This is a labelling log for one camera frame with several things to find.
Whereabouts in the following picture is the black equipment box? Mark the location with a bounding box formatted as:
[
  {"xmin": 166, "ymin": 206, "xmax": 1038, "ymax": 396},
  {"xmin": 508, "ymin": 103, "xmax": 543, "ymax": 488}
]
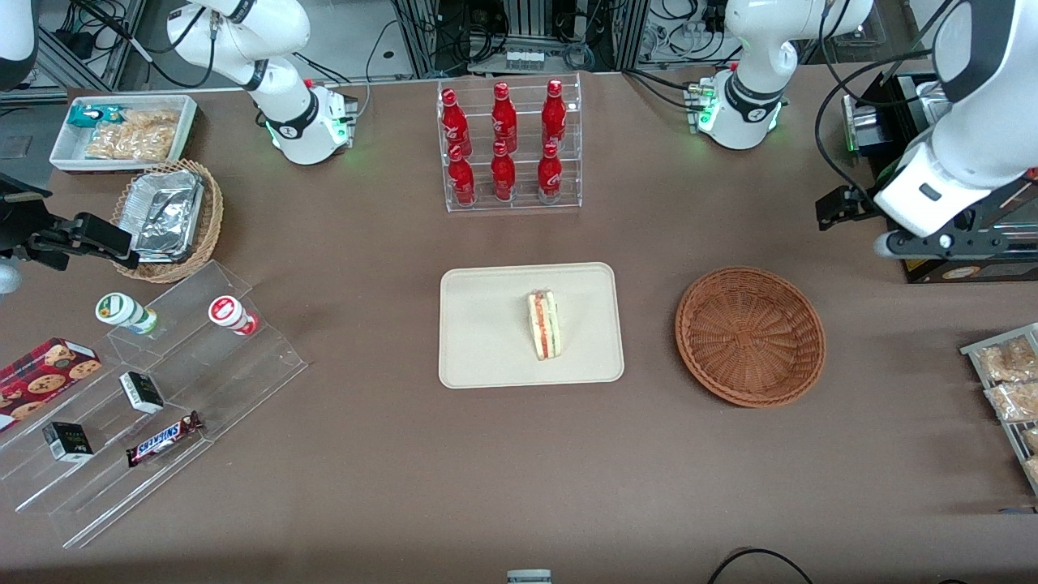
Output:
[{"xmin": 842, "ymin": 69, "xmax": 1038, "ymax": 285}]

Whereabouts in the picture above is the red-lidded white cup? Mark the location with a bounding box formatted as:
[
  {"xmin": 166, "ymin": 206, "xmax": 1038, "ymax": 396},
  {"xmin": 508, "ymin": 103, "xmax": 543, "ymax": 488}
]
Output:
[{"xmin": 208, "ymin": 295, "xmax": 260, "ymax": 337}]

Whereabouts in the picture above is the green-lidded white cup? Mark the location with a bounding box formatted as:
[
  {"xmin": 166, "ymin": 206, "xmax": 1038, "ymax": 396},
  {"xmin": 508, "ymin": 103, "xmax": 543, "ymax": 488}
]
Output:
[{"xmin": 95, "ymin": 292, "xmax": 159, "ymax": 336}]

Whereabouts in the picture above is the beige plastic tray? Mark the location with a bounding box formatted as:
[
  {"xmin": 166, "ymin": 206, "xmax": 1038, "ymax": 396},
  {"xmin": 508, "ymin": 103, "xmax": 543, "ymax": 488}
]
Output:
[{"xmin": 439, "ymin": 262, "xmax": 625, "ymax": 389}]

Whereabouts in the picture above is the round brown wicker basket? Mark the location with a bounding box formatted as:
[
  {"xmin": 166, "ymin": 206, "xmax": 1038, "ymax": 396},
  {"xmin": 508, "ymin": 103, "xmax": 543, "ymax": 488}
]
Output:
[{"xmin": 675, "ymin": 267, "xmax": 827, "ymax": 408}]

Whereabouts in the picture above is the aluminium foil tray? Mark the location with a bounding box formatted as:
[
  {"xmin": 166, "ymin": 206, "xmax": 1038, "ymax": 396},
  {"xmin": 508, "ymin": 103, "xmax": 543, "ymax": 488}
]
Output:
[{"xmin": 130, "ymin": 169, "xmax": 205, "ymax": 263}]

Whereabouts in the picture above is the grey wire tray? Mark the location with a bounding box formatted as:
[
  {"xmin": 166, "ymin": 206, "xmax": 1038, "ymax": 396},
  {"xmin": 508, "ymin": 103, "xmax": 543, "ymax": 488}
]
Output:
[{"xmin": 961, "ymin": 323, "xmax": 1038, "ymax": 497}]

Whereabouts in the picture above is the aluminium frame rack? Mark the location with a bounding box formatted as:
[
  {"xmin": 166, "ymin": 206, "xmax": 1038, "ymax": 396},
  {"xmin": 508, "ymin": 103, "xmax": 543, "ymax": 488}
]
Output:
[{"xmin": 389, "ymin": 0, "xmax": 654, "ymax": 79}]

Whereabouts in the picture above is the oval light wicker basket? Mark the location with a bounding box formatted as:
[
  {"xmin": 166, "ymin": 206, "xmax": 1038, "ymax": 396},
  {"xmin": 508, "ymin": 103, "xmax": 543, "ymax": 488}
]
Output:
[{"xmin": 109, "ymin": 159, "xmax": 225, "ymax": 284}]

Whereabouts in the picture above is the small black box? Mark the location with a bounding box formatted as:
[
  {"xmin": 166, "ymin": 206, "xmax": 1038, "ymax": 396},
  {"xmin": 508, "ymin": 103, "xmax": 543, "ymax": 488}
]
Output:
[
  {"xmin": 119, "ymin": 371, "xmax": 165, "ymax": 415},
  {"xmin": 42, "ymin": 421, "xmax": 95, "ymax": 464}
]

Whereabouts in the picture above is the snickers chocolate bar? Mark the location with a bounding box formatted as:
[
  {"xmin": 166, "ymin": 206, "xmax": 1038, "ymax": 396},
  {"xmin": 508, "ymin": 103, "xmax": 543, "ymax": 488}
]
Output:
[{"xmin": 126, "ymin": 410, "xmax": 204, "ymax": 468}]

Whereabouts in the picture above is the teal snack packet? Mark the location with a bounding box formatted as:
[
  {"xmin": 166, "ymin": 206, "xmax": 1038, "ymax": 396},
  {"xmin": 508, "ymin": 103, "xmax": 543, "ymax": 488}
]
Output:
[{"xmin": 67, "ymin": 104, "xmax": 122, "ymax": 129}]

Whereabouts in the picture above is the red cookie box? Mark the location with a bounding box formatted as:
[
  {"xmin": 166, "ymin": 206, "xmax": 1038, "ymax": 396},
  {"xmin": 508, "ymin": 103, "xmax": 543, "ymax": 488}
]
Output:
[{"xmin": 0, "ymin": 337, "xmax": 103, "ymax": 431}]

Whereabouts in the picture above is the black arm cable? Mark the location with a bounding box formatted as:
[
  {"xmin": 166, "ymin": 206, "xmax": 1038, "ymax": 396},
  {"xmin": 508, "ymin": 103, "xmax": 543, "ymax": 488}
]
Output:
[{"xmin": 813, "ymin": 0, "xmax": 941, "ymax": 200}]

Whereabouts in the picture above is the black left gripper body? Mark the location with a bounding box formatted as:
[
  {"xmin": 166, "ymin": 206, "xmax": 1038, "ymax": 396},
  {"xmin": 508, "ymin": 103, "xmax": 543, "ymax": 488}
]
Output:
[{"xmin": 933, "ymin": 191, "xmax": 1038, "ymax": 260}]

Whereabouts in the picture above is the red cola bottle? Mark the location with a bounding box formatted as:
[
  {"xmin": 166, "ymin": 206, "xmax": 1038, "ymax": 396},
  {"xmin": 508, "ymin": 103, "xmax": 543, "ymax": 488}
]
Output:
[
  {"xmin": 491, "ymin": 82, "xmax": 518, "ymax": 153},
  {"xmin": 448, "ymin": 144, "xmax": 477, "ymax": 206},
  {"xmin": 538, "ymin": 143, "xmax": 563, "ymax": 204},
  {"xmin": 440, "ymin": 88, "xmax": 473, "ymax": 157},
  {"xmin": 491, "ymin": 141, "xmax": 517, "ymax": 202},
  {"xmin": 542, "ymin": 79, "xmax": 568, "ymax": 151}
]

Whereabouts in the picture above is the triangle sandwich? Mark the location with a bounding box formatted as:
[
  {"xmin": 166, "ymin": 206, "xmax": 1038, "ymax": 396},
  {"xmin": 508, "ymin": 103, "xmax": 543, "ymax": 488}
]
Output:
[{"xmin": 526, "ymin": 289, "xmax": 561, "ymax": 362}]

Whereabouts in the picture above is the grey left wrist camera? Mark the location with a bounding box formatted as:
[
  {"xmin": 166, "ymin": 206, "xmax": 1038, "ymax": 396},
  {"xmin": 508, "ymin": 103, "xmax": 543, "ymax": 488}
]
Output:
[{"xmin": 874, "ymin": 230, "xmax": 964, "ymax": 261}]

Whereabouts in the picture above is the white rectangular bin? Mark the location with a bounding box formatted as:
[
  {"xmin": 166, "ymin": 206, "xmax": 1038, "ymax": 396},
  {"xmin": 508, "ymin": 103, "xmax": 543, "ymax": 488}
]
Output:
[{"xmin": 49, "ymin": 94, "xmax": 199, "ymax": 175}]

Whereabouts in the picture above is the clear bag of crackers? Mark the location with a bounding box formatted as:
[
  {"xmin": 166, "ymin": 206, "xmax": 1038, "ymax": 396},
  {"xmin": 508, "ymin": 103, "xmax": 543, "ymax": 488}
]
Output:
[{"xmin": 85, "ymin": 109, "xmax": 180, "ymax": 161}]

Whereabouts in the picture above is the black cable loop on table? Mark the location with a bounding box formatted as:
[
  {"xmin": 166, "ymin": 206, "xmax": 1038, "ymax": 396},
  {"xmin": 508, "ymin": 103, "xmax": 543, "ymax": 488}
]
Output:
[{"xmin": 706, "ymin": 548, "xmax": 816, "ymax": 584}]

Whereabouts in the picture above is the clear acrylic stepped display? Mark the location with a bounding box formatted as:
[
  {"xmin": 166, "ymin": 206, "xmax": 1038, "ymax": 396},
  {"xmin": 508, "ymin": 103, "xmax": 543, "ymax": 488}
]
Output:
[{"xmin": 0, "ymin": 260, "xmax": 309, "ymax": 550}]

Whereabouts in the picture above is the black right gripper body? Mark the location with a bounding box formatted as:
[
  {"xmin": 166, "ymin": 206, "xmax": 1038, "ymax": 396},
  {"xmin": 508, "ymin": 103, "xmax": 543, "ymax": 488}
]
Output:
[{"xmin": 0, "ymin": 173, "xmax": 52, "ymax": 264}]

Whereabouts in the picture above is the clear acrylic bottle rack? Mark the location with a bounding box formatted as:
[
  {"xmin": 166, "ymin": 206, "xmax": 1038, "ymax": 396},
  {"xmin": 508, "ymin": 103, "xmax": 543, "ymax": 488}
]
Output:
[{"xmin": 436, "ymin": 73, "xmax": 583, "ymax": 213}]

